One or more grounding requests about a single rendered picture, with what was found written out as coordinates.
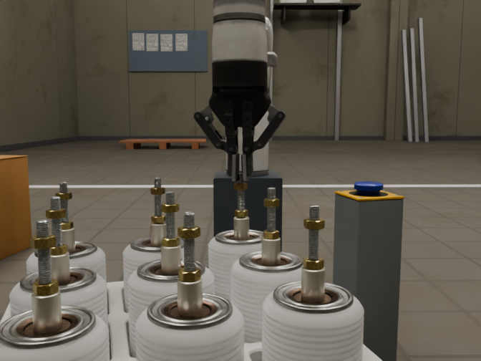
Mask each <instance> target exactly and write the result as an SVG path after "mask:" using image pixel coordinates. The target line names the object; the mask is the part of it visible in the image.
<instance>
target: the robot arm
mask: <svg viewBox="0 0 481 361"><path fill-rule="evenodd" d="M213 23H214V25H213V36H212V83H213V92H212V95H211V97H210V99H209V105H208V106H207V107H205V108H204V109H203V110H201V111H200V112H196V113H195V114H194V119H195V120H196V122H197V123H198V124H199V126H200V127H201V128H202V130H203V132H204V133H205V134H206V135H207V137H208V138H209V140H210V141H211V143H212V144H213V145H214V146H215V148H217V149H221V150H224V151H225V174H226V175H228V176H229V177H232V181H238V174H242V181H243V182H244V181H248V180H249V177H254V176H264V175H268V142H269V140H270V139H271V138H272V136H273V134H274V133H275V132H276V131H277V129H278V128H279V126H280V125H281V123H282V122H283V121H284V120H285V118H286V114H285V112H282V111H280V110H278V109H277V108H276V107H274V106H273V105H272V104H271V99H270V97H269V85H270V81H271V68H272V67H276V66H277V55H276V54H275V53H274V52H273V27H272V25H271V22H270V20H269V19H268V18H267V17H266V0H213ZM213 112H214V113H215V115H216V116H217V118H218V119H219V120H220V122H221V123H222V124H223V125H224V126H225V140H224V139H223V137H222V136H221V135H220V133H219V132H218V131H217V129H216V128H215V126H214V125H213V123H212V121H213V120H214V118H213Z"/></svg>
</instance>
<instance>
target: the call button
mask: <svg viewBox="0 0 481 361"><path fill-rule="evenodd" d="M383 187H384V185H383V184H382V183H379V182H371V181H360V182H355V184H354V189H356V193H358V194H362V195H379V194H380V191H381V190H383Z"/></svg>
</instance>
